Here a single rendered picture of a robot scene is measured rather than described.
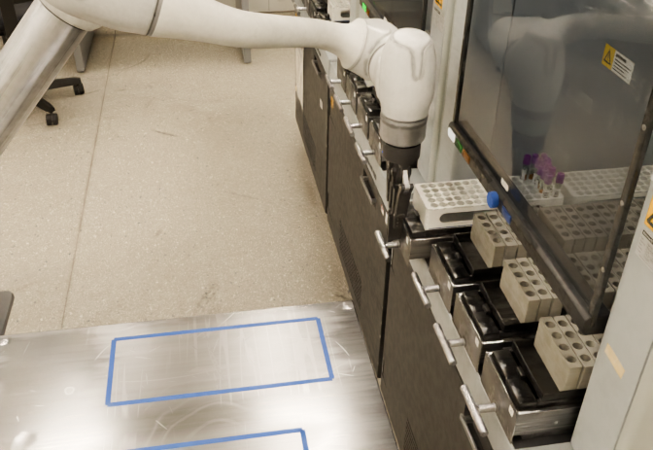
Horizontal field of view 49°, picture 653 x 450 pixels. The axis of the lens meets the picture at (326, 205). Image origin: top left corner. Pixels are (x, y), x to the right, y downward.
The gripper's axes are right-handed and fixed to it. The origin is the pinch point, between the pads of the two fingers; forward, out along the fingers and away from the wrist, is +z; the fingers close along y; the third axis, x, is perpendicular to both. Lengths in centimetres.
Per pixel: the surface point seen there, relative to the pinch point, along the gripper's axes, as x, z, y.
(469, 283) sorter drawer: -8.9, -0.5, -21.4
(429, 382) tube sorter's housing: -5.5, 29.9, -17.2
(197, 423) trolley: 42, -2, -48
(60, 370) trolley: 63, -2, -34
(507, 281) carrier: -13.1, -5.4, -27.6
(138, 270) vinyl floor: 66, 80, 96
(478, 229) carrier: -13.0, -6.2, -12.8
